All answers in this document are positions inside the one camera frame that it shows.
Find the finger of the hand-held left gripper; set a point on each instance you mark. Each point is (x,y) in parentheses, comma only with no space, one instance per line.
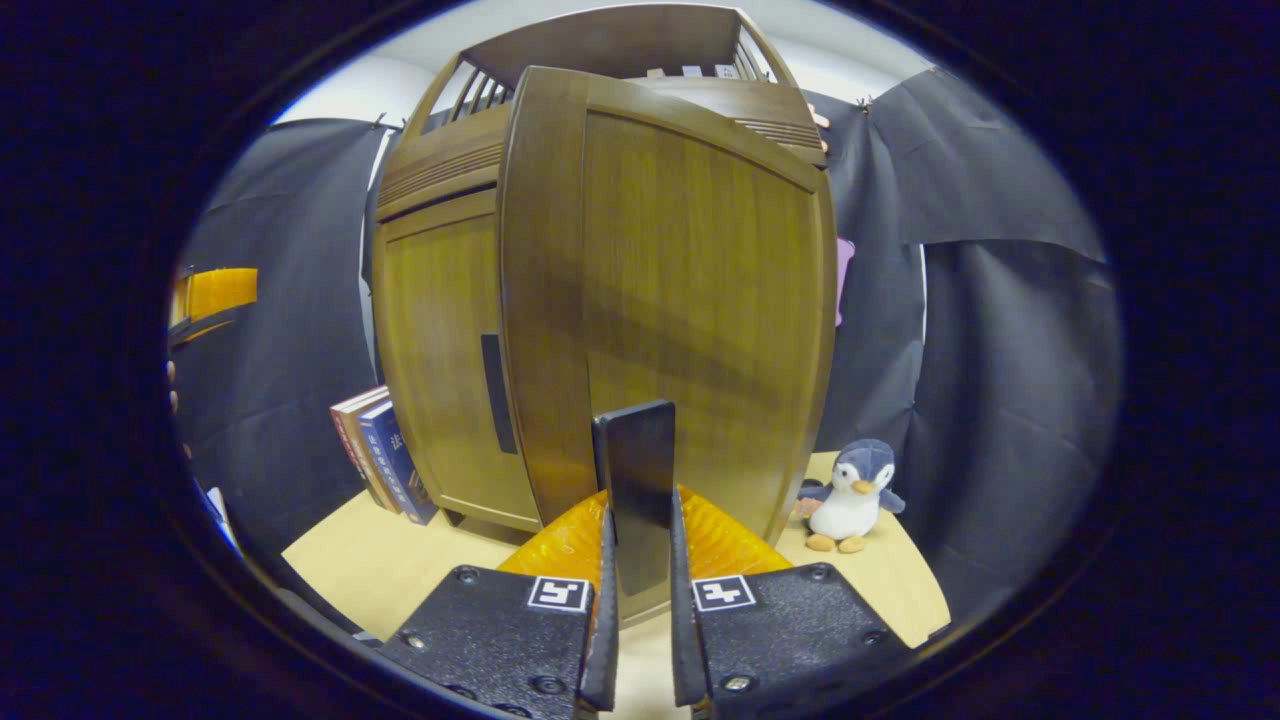
(215,292)

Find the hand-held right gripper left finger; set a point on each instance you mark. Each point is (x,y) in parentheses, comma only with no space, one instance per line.
(603,650)

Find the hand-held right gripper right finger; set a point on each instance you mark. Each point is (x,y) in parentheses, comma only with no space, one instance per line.
(685,650)

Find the wooden double-door shoe cabinet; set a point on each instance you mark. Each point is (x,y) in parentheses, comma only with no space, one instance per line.
(440,160)

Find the red spine book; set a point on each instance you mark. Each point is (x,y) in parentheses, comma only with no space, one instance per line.
(345,430)

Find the penguin plush toy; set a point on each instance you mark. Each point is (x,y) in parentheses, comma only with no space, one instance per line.
(850,495)

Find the blue hardcover book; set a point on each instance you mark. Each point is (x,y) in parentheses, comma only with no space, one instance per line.
(400,465)

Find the black backdrop cloth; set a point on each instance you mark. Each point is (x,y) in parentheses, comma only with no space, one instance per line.
(1000,350)

